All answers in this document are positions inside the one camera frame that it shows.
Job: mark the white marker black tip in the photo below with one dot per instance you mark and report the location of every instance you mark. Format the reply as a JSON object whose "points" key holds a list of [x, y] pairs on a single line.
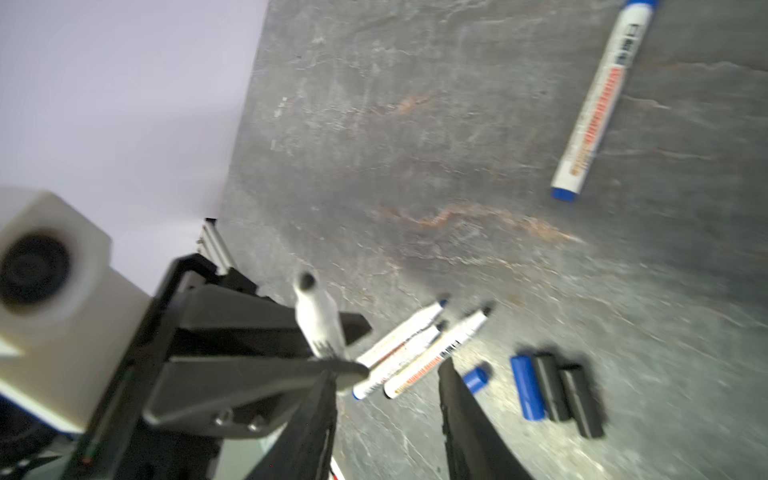
{"points": [[318, 318]]}

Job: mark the white marker black end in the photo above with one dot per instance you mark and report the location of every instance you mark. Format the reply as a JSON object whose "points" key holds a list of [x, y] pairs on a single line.
{"points": [[436, 353]]}

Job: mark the white marker blue tip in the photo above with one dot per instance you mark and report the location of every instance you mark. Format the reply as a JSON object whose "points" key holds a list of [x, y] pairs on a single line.
{"points": [[396, 338]]}

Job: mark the blue capped white marker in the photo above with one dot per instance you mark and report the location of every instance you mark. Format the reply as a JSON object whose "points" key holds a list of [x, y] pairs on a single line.
{"points": [[621, 48]]}

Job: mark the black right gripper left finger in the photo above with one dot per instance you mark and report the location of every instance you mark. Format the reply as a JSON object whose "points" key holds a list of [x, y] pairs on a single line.
{"points": [[302, 450]]}

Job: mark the white marker blue end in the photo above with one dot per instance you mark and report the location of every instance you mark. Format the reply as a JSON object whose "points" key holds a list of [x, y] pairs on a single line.
{"points": [[396, 361]]}

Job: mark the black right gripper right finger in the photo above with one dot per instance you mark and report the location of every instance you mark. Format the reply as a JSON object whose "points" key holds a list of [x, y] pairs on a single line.
{"points": [[474, 449]]}

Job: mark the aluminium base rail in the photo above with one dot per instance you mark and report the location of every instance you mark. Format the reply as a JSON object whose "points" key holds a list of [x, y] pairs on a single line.
{"points": [[211, 245]]}

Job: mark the black pen cap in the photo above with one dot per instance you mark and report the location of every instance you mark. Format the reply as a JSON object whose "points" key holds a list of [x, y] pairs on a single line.
{"points": [[551, 387], [581, 402]]}

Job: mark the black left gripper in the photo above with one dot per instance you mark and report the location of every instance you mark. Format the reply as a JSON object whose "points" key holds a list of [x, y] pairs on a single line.
{"points": [[225, 397]]}

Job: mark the small blue pen cap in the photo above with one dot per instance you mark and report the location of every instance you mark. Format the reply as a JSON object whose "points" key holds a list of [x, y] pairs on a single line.
{"points": [[478, 378]]}

